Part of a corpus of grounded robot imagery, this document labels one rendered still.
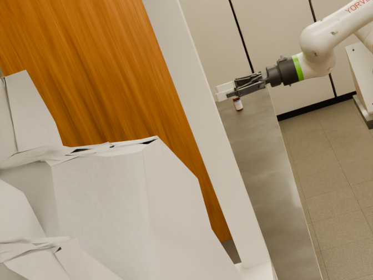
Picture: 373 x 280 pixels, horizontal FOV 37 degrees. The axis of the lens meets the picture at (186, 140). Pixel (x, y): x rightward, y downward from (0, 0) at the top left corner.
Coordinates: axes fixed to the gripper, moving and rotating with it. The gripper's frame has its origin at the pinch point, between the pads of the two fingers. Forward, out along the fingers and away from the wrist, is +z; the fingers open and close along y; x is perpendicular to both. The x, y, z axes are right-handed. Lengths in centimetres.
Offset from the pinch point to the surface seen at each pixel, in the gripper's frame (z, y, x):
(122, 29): 18, 35, -37
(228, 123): 9, -69, 37
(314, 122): -42, -262, 130
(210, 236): -6, 141, -28
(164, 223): -4, 147, -34
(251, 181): 1.3, -0.3, 37.2
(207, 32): 21, -284, 31
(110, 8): 19, 35, -44
